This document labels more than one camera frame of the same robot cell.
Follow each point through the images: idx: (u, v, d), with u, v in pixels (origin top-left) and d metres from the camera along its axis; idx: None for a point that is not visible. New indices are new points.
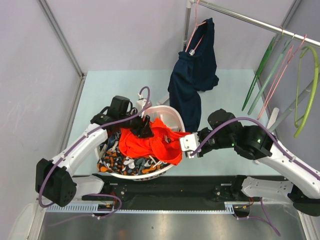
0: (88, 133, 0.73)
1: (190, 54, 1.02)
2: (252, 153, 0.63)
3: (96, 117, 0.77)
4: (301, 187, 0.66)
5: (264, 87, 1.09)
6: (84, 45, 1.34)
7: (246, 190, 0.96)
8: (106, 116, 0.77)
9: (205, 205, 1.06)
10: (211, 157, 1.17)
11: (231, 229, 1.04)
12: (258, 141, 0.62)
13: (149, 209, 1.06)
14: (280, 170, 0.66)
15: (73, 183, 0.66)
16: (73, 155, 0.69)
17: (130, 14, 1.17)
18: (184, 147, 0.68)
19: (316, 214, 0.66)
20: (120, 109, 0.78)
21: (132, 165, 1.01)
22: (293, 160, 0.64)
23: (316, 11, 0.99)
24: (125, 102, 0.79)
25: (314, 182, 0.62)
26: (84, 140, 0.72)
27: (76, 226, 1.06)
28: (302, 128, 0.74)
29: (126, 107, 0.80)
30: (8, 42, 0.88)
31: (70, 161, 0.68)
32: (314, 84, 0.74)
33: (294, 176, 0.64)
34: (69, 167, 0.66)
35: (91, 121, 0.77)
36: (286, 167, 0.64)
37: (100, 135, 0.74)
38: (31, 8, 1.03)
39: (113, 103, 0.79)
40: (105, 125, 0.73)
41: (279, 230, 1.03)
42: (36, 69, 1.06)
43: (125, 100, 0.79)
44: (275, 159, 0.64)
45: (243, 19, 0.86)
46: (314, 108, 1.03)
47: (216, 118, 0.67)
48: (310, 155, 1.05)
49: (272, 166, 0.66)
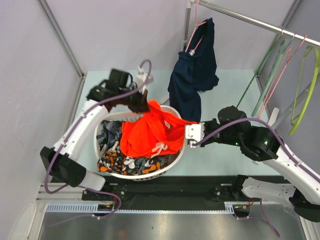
0: (85, 113, 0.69)
1: (190, 54, 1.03)
2: (258, 154, 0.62)
3: (93, 90, 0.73)
4: (303, 191, 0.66)
5: (267, 88, 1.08)
6: (84, 45, 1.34)
7: (246, 190, 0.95)
8: (103, 89, 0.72)
9: (205, 204, 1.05)
10: (211, 157, 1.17)
11: (231, 229, 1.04)
12: (265, 143, 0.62)
13: (149, 209, 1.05)
14: (283, 172, 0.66)
15: (79, 166, 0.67)
16: (73, 140, 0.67)
17: (130, 15, 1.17)
18: (188, 135, 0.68)
19: (317, 220, 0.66)
20: (119, 81, 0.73)
21: (132, 165, 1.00)
22: (299, 164, 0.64)
23: (316, 11, 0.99)
24: (124, 74, 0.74)
25: (317, 188, 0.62)
26: (83, 120, 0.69)
27: (77, 226, 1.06)
28: (297, 126, 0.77)
29: (125, 80, 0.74)
30: (9, 42, 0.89)
31: (73, 147, 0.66)
32: (312, 83, 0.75)
33: (298, 180, 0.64)
34: (71, 154, 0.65)
35: (89, 98, 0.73)
36: (291, 170, 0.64)
37: (98, 114, 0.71)
38: (32, 8, 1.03)
39: (112, 75, 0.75)
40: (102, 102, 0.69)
41: (279, 231, 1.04)
42: (36, 68, 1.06)
43: (124, 73, 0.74)
44: (280, 162, 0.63)
45: (242, 19, 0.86)
46: (313, 108, 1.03)
47: (226, 116, 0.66)
48: (308, 154, 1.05)
49: (276, 168, 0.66)
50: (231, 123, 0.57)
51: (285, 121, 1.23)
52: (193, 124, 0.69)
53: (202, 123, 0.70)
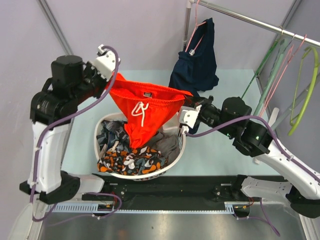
0: (38, 146, 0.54)
1: (190, 54, 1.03)
2: (249, 149, 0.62)
3: (33, 104, 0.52)
4: (296, 185, 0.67)
5: (267, 89, 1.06)
6: (84, 45, 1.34)
7: (245, 189, 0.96)
8: (44, 102, 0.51)
9: (205, 205, 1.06)
10: (211, 157, 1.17)
11: (231, 229, 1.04)
12: (256, 138, 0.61)
13: (149, 209, 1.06)
14: (276, 167, 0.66)
15: (67, 184, 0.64)
16: (42, 177, 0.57)
17: (130, 15, 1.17)
18: (182, 119, 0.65)
19: (313, 216, 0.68)
20: (67, 80, 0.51)
21: (132, 165, 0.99)
22: (291, 159, 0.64)
23: (316, 10, 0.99)
24: (72, 67, 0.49)
25: (311, 183, 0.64)
26: (41, 153, 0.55)
27: (76, 226, 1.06)
28: (296, 127, 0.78)
29: (79, 74, 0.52)
30: (9, 42, 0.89)
31: (47, 184, 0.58)
32: (312, 83, 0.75)
33: (292, 175, 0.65)
34: (47, 191, 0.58)
35: (33, 119, 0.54)
36: (284, 165, 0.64)
37: (54, 137, 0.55)
38: (31, 8, 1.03)
39: (54, 71, 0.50)
40: (53, 124, 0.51)
41: (279, 230, 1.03)
42: (35, 68, 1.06)
43: (70, 64, 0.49)
44: (274, 157, 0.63)
45: (242, 19, 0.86)
46: (313, 108, 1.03)
47: (233, 108, 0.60)
48: (308, 154, 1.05)
49: (269, 163, 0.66)
50: (231, 121, 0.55)
51: (285, 121, 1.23)
52: (190, 111, 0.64)
53: (198, 109, 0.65)
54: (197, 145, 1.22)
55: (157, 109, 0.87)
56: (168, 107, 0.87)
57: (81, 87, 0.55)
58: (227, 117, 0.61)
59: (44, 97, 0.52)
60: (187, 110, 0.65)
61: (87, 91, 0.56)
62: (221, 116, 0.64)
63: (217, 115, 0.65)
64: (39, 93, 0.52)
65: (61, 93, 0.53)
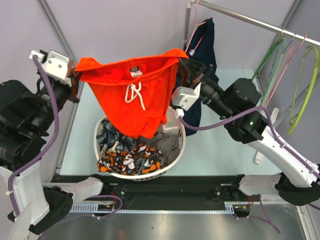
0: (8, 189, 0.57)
1: (190, 54, 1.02)
2: (242, 134, 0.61)
3: None
4: (287, 173, 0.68)
5: (270, 88, 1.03)
6: (84, 45, 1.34)
7: (243, 187, 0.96)
8: (1, 148, 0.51)
9: (205, 205, 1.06)
10: (211, 157, 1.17)
11: (231, 229, 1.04)
12: (250, 124, 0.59)
13: (149, 209, 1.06)
14: (268, 154, 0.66)
15: (54, 214, 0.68)
16: None
17: (130, 15, 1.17)
18: (179, 103, 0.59)
19: (301, 202, 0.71)
20: (15, 120, 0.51)
21: (131, 165, 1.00)
22: (285, 146, 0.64)
23: (316, 11, 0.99)
24: (14, 105, 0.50)
25: (302, 170, 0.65)
26: (16, 194, 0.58)
27: (77, 226, 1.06)
28: (295, 127, 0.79)
29: (22, 110, 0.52)
30: (9, 42, 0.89)
31: (32, 217, 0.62)
32: (311, 82, 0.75)
33: (284, 163, 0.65)
34: (34, 222, 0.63)
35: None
36: (276, 152, 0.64)
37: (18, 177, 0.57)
38: (31, 9, 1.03)
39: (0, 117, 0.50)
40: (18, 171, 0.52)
41: (278, 227, 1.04)
42: (35, 69, 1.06)
43: (8, 104, 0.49)
44: (267, 145, 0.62)
45: (242, 19, 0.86)
46: (313, 109, 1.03)
47: (244, 93, 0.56)
48: (308, 154, 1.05)
49: (263, 151, 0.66)
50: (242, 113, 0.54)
51: (285, 121, 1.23)
52: (189, 97, 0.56)
53: (197, 92, 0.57)
54: (197, 144, 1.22)
55: (153, 82, 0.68)
56: (164, 75, 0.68)
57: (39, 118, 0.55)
58: (234, 99, 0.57)
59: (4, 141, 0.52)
60: (184, 92, 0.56)
61: (48, 116, 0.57)
62: (223, 97, 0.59)
63: (218, 95, 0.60)
64: None
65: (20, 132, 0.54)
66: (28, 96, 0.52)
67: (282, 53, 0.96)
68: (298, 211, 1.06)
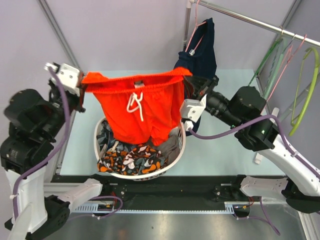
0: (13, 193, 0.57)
1: (190, 54, 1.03)
2: (253, 142, 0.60)
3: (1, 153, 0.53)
4: (296, 182, 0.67)
5: (269, 88, 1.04)
6: (84, 45, 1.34)
7: (245, 188, 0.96)
8: (13, 150, 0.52)
9: (205, 205, 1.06)
10: (211, 157, 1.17)
11: (231, 229, 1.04)
12: (262, 132, 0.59)
13: (149, 209, 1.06)
14: (278, 163, 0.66)
15: (52, 224, 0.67)
16: None
17: (130, 15, 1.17)
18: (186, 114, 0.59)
19: (309, 211, 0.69)
20: (29, 126, 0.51)
21: (131, 165, 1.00)
22: (295, 155, 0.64)
23: (316, 11, 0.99)
24: (30, 111, 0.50)
25: (312, 179, 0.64)
26: (20, 199, 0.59)
27: (77, 226, 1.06)
28: (297, 127, 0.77)
29: (37, 116, 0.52)
30: (9, 43, 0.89)
31: (30, 225, 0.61)
32: (312, 83, 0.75)
33: (293, 171, 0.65)
34: (32, 230, 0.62)
35: (5, 167, 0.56)
36: (287, 161, 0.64)
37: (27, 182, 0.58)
38: (31, 9, 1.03)
39: (14, 121, 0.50)
40: (27, 174, 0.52)
41: (278, 229, 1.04)
42: (35, 69, 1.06)
43: (24, 111, 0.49)
44: (278, 153, 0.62)
45: (242, 19, 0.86)
46: (313, 109, 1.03)
47: (249, 100, 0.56)
48: (308, 154, 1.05)
49: (273, 159, 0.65)
50: (251, 122, 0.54)
51: (285, 121, 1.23)
52: (196, 107, 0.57)
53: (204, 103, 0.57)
54: (197, 144, 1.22)
55: (154, 95, 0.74)
56: (166, 90, 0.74)
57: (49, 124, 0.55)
58: (240, 108, 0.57)
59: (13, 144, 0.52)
60: (191, 103, 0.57)
61: (58, 123, 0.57)
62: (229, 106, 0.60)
63: (224, 105, 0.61)
64: (6, 141, 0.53)
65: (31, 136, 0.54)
66: (44, 103, 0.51)
67: (281, 54, 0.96)
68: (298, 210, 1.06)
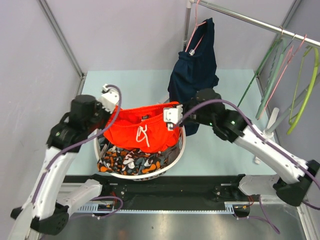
0: (48, 168, 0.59)
1: (190, 54, 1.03)
2: (227, 134, 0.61)
3: (52, 132, 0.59)
4: (276, 170, 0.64)
5: (269, 90, 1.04)
6: (84, 45, 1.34)
7: (242, 186, 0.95)
8: (64, 130, 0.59)
9: (205, 205, 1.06)
10: (211, 157, 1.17)
11: (231, 230, 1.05)
12: (232, 123, 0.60)
13: (149, 209, 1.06)
14: (254, 152, 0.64)
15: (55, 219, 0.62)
16: (41, 200, 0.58)
17: (130, 15, 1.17)
18: (166, 118, 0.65)
19: (297, 203, 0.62)
20: (83, 115, 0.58)
21: (131, 165, 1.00)
22: (266, 142, 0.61)
23: (316, 10, 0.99)
24: (87, 105, 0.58)
25: (287, 165, 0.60)
26: (47, 176, 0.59)
27: (77, 225, 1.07)
28: (295, 126, 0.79)
29: (91, 109, 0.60)
30: (9, 43, 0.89)
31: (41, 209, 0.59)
32: (311, 83, 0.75)
33: (268, 158, 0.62)
34: (41, 216, 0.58)
35: (48, 144, 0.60)
36: (258, 148, 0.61)
37: (63, 163, 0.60)
38: (31, 9, 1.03)
39: (73, 108, 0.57)
40: (65, 150, 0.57)
41: (278, 227, 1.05)
42: (36, 69, 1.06)
43: (86, 103, 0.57)
44: (249, 140, 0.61)
45: (242, 19, 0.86)
46: (313, 109, 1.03)
47: (203, 96, 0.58)
48: (308, 155, 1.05)
49: (247, 148, 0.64)
50: (199, 105, 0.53)
51: (285, 121, 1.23)
52: (171, 109, 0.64)
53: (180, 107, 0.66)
54: (197, 144, 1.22)
55: (156, 127, 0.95)
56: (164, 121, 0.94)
57: (91, 121, 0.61)
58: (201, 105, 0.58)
59: (63, 126, 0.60)
60: (167, 108, 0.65)
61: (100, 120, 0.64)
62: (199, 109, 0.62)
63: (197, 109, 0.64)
64: (58, 123, 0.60)
65: (76, 126, 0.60)
66: (94, 101, 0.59)
67: (282, 53, 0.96)
68: (298, 211, 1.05)
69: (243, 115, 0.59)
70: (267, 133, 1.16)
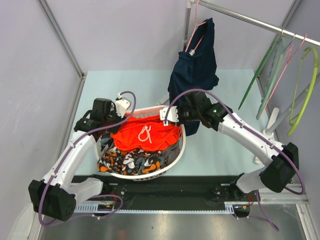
0: (74, 143, 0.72)
1: (190, 54, 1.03)
2: (210, 122, 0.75)
3: (80, 122, 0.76)
4: (255, 153, 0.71)
5: (271, 87, 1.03)
6: (84, 45, 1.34)
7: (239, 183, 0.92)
8: (89, 120, 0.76)
9: (205, 205, 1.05)
10: (211, 157, 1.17)
11: (231, 229, 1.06)
12: (214, 111, 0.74)
13: (149, 209, 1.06)
14: (236, 137, 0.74)
15: (71, 198, 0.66)
16: (64, 170, 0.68)
17: (130, 15, 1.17)
18: (162, 116, 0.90)
19: (278, 183, 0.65)
20: (102, 110, 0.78)
21: (131, 165, 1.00)
22: (243, 126, 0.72)
23: (316, 10, 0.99)
24: (107, 103, 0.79)
25: (262, 145, 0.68)
26: (72, 150, 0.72)
27: (77, 225, 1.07)
28: (295, 127, 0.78)
29: (108, 107, 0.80)
30: (9, 43, 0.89)
31: (63, 179, 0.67)
32: (311, 83, 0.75)
33: (247, 141, 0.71)
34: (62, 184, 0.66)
35: (76, 129, 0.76)
36: (237, 132, 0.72)
37: (86, 143, 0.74)
38: (31, 9, 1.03)
39: (95, 105, 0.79)
40: (91, 131, 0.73)
41: (277, 225, 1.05)
42: (36, 69, 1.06)
43: (107, 101, 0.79)
44: (227, 124, 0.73)
45: (242, 19, 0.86)
46: (313, 109, 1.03)
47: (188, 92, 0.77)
48: (308, 154, 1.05)
49: (229, 134, 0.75)
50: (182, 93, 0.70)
51: (285, 121, 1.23)
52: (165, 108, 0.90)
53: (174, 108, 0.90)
54: (197, 144, 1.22)
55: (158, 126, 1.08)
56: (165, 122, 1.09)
57: (108, 119, 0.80)
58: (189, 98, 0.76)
59: (86, 119, 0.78)
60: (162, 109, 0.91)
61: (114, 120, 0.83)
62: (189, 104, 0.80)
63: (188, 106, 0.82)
64: (82, 118, 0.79)
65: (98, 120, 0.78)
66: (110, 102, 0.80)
67: (281, 52, 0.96)
68: (298, 211, 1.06)
69: (224, 105, 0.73)
70: (268, 133, 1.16)
